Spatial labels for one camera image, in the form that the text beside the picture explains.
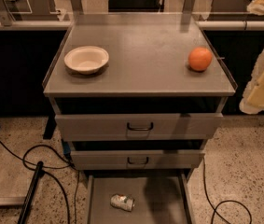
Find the grey drawer cabinet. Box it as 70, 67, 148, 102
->
41, 12, 238, 179

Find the bottom grey drawer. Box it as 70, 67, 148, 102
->
84, 174, 196, 224

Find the grey drawer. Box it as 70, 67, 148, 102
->
71, 150, 204, 170
55, 113, 223, 141
84, 174, 196, 224

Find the top grey drawer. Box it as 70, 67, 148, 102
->
55, 113, 223, 141

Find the middle grey drawer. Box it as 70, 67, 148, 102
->
71, 150, 204, 170

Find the orange fruit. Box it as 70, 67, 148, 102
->
188, 47, 213, 72

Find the white paper bowl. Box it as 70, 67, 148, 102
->
64, 46, 109, 75

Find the black metal pole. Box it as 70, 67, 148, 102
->
17, 161, 43, 224

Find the black floor cable right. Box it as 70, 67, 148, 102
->
201, 158, 253, 224

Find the black floor cable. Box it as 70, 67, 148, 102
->
0, 128, 81, 224
201, 158, 253, 224

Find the top drawer black handle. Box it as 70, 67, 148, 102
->
127, 122, 154, 132

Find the drawer black handle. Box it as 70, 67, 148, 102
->
127, 157, 149, 165
127, 122, 154, 132

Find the middle drawer black handle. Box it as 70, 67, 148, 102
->
127, 157, 149, 165

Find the black floor cable left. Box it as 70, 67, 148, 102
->
0, 128, 81, 224

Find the white horizontal rail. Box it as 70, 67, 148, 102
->
0, 21, 264, 31

